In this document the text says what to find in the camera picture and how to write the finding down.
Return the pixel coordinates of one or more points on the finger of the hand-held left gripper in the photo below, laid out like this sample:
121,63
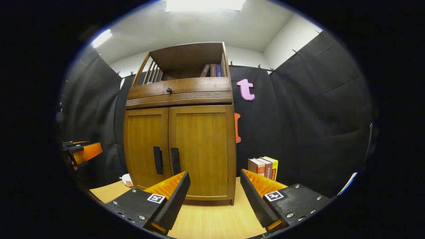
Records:
88,152

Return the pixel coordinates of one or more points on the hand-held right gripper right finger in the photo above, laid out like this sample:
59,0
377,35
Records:
254,199

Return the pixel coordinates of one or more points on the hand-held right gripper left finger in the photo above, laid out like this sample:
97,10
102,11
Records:
176,202

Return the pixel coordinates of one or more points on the wooden double-door shoe cabinet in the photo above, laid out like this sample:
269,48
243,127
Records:
179,99

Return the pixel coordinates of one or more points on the brown thick book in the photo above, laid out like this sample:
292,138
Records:
268,170

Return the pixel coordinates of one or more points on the yellow book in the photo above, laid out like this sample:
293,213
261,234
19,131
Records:
275,169

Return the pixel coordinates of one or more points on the white crumpled bag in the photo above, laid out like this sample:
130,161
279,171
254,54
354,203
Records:
127,180

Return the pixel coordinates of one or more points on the black backdrop cloth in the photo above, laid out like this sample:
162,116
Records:
315,116

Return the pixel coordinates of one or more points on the small ceiling light panel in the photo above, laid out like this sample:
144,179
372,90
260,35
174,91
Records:
101,38

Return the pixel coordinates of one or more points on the wooden drawer with black knob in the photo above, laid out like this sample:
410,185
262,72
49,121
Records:
199,86

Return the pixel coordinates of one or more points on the blue book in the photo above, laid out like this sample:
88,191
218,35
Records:
218,70

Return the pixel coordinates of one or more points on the dark red book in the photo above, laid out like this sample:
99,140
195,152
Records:
213,70

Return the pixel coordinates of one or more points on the large ceiling light panel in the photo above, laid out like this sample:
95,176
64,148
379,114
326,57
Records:
206,5

